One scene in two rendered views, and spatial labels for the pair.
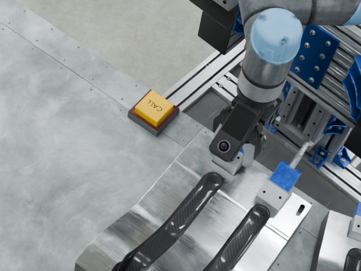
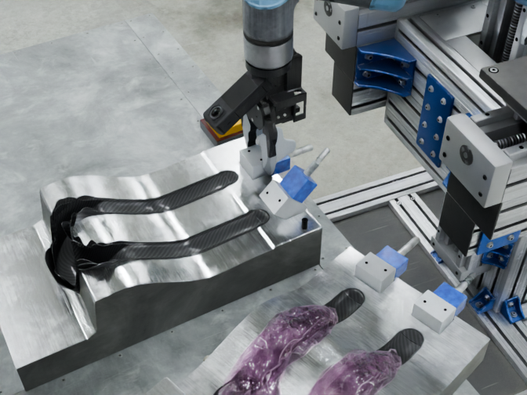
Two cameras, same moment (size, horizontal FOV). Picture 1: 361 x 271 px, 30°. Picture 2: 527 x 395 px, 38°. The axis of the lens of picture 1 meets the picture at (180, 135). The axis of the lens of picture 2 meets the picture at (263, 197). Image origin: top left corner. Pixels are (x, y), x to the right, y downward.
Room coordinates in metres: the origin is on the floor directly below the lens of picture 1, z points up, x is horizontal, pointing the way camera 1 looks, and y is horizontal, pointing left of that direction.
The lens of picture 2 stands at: (-0.09, -0.67, 1.76)
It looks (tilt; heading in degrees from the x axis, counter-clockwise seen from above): 44 degrees down; 35
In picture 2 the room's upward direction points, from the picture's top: straight up
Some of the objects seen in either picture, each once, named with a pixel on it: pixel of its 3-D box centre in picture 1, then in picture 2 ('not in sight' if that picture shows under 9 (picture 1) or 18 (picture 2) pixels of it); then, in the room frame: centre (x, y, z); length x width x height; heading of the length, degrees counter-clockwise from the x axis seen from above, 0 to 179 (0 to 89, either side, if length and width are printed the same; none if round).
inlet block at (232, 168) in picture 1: (241, 145); (279, 158); (0.74, -0.12, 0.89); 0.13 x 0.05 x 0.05; 153
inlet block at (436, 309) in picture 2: not in sight; (450, 298); (0.65, -0.49, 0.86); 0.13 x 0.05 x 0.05; 171
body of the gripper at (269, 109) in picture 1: (253, 104); (272, 88); (0.72, -0.11, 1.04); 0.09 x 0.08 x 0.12; 154
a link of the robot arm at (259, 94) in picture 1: (259, 78); (267, 45); (0.72, -0.11, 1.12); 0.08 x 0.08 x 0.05
